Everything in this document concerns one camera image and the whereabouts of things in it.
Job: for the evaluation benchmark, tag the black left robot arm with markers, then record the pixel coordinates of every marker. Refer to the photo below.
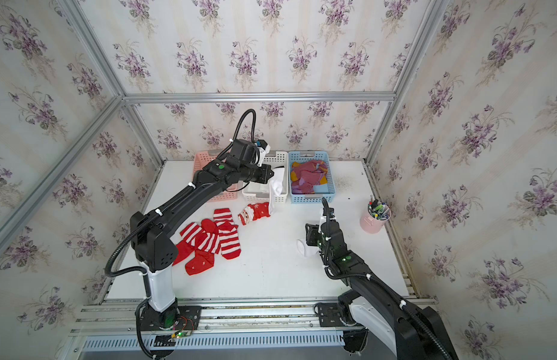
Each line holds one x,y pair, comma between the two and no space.
148,248

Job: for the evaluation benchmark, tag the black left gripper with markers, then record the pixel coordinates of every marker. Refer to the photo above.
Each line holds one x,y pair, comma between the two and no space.
264,175

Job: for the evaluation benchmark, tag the white plastic basket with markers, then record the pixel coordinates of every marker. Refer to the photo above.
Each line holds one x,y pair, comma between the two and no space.
255,193

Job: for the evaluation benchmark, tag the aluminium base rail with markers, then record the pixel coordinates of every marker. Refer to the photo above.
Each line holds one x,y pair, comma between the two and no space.
116,317

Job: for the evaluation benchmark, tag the white sock black stripes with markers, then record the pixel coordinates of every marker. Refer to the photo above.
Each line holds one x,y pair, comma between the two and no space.
306,250

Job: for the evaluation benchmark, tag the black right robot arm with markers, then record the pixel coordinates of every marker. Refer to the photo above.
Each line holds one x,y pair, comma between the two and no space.
409,331

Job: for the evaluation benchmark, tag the blue plastic basket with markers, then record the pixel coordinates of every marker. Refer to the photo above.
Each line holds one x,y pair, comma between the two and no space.
327,191

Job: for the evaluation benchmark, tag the red white striped sock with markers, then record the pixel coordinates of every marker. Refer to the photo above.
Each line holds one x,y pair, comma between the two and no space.
218,235

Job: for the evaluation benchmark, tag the white ankle sock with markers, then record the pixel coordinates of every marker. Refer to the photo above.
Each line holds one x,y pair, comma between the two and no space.
276,188

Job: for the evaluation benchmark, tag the purple striped sock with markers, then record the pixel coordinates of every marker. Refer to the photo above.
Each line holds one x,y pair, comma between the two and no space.
306,177

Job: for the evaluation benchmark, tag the plain red sock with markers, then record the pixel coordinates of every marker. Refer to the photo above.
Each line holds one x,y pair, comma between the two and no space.
184,251

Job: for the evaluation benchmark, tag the pink pen cup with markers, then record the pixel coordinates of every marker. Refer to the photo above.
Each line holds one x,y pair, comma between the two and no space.
375,217

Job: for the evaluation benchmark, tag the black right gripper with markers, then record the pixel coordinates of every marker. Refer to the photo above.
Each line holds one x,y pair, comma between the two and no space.
312,233

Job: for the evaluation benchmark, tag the pink plastic basket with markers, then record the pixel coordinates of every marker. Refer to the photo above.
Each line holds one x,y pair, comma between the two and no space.
202,158

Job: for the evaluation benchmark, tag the red santa christmas sock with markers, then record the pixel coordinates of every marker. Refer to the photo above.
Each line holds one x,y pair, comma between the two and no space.
254,212

